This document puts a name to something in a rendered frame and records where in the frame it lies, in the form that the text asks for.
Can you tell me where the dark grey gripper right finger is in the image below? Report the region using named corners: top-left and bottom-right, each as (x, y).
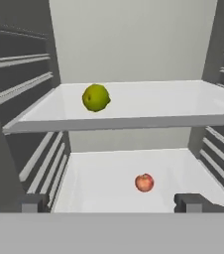
top-left (173, 192), bottom-right (224, 213)

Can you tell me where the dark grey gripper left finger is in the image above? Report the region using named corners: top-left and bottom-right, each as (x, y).
top-left (0, 192), bottom-right (50, 213)

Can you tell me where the red peach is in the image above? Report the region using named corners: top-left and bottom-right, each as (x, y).
top-left (134, 173), bottom-right (156, 193)

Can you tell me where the white fridge shelf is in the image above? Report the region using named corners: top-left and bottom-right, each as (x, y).
top-left (51, 147), bottom-right (224, 213)
top-left (2, 79), bottom-right (224, 135)

